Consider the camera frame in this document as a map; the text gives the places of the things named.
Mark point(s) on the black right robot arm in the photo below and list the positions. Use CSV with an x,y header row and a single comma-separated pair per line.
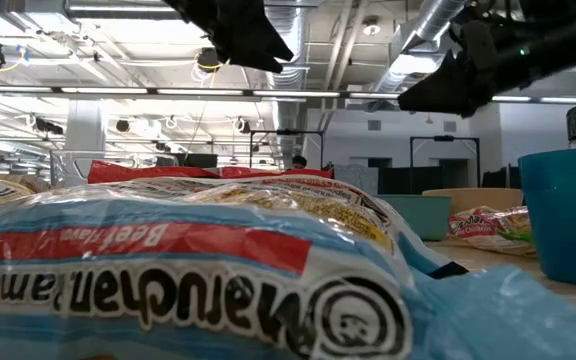
x,y
558,15

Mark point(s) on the person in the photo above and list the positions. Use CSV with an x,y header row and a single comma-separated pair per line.
x,y
299,162

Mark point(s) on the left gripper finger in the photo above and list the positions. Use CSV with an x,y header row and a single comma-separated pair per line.
x,y
238,52
263,42

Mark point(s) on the black gantry frame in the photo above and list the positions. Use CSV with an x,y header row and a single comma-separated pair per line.
x,y
288,132
443,138

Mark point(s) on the blue white beef ramen packet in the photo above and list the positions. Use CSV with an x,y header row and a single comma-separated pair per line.
x,y
218,280

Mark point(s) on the red yellow beef ramen packet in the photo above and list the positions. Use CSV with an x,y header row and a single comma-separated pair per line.
x,y
143,172

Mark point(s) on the silver round air duct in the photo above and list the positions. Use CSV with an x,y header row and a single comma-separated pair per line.
x,y
433,20
288,115

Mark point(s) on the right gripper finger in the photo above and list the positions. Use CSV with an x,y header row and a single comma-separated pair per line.
x,y
448,90

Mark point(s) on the long ceiling light strip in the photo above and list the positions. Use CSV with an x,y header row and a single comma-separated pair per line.
x,y
103,90

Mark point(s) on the white building column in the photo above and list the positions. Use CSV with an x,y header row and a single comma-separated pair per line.
x,y
85,125

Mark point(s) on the black background monitor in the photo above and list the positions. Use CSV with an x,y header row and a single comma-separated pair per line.
x,y
198,160

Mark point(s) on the lime chili shrimp ramen packet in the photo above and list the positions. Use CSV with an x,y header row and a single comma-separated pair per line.
x,y
488,227

